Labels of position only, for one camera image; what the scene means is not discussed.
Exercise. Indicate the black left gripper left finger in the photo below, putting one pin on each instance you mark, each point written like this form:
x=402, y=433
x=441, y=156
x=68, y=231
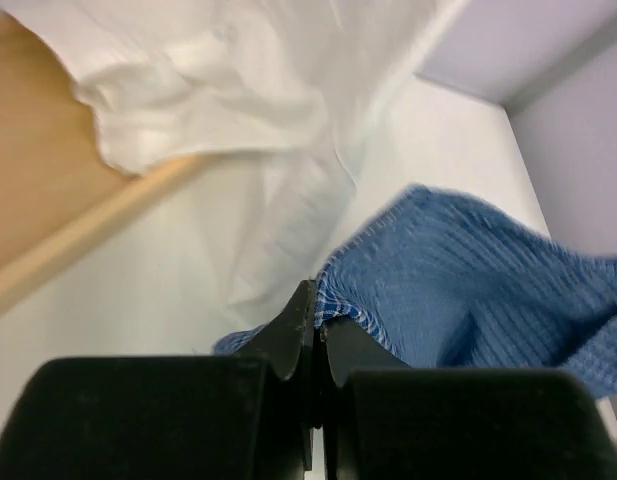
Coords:
x=242, y=416

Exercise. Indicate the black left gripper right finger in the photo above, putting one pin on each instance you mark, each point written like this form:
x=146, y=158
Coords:
x=385, y=420

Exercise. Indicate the blue checked shirt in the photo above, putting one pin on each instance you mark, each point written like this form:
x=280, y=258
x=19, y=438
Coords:
x=441, y=279

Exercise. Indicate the white shirt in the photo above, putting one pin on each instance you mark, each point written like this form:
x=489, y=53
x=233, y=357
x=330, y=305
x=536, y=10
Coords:
x=294, y=84

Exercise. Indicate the wooden clothes rack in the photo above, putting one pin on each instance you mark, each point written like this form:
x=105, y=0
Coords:
x=58, y=200

